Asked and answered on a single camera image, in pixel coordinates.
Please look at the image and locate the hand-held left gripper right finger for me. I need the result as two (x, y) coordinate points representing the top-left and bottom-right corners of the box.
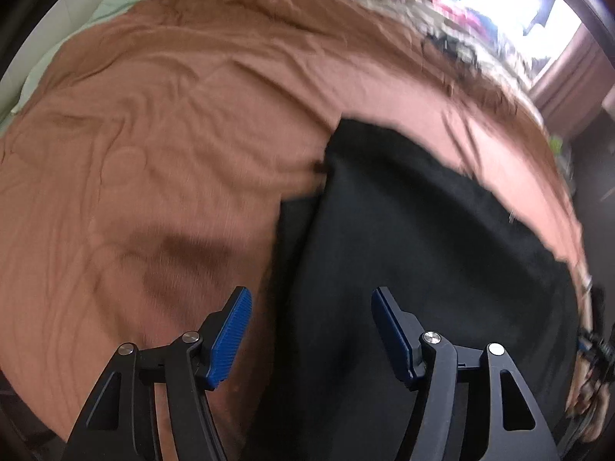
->
(371, 287), (560, 461)

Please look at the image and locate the pink curtain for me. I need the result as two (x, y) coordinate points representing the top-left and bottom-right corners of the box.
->
(533, 24), (608, 140)

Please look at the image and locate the orange blanket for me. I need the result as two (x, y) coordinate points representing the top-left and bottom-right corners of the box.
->
(0, 0), (589, 443)

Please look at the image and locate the light green pillow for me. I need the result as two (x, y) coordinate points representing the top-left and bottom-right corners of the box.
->
(10, 0), (183, 116)

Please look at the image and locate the pink cushion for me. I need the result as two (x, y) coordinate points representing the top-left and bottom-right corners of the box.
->
(447, 2), (487, 34)

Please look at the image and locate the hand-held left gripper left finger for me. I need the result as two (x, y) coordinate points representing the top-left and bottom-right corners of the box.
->
(67, 287), (253, 461)

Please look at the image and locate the beige patterned blanket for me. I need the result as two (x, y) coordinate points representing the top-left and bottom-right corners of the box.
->
(288, 0), (534, 92)

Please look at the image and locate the black shirt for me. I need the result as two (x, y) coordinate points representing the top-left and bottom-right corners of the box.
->
(243, 115), (584, 461)

